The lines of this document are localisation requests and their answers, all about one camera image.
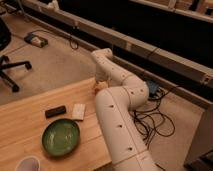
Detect black office chair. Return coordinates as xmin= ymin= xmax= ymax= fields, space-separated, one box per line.
xmin=0 ymin=18 xmax=32 ymax=92

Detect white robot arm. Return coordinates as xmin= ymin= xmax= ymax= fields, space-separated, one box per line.
xmin=91 ymin=48 xmax=158 ymax=171

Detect green bowl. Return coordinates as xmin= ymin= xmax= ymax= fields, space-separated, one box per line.
xmin=41 ymin=118 xmax=80 ymax=157

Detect black floor cables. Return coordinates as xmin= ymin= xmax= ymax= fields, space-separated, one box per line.
xmin=132 ymin=84 xmax=181 ymax=149

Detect dark cabinet at right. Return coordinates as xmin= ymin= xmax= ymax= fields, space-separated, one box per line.
xmin=184 ymin=104 xmax=213 ymax=171

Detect white sponge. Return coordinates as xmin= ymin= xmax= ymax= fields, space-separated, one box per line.
xmin=72 ymin=104 xmax=86 ymax=121

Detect blue power adapter box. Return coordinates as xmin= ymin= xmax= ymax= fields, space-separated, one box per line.
xmin=146 ymin=80 xmax=159 ymax=98

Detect power strip on floor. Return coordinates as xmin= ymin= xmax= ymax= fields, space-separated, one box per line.
xmin=24 ymin=33 xmax=48 ymax=48

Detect long metal rail frame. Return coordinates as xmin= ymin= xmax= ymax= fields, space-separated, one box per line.
xmin=22 ymin=0 xmax=213 ymax=88

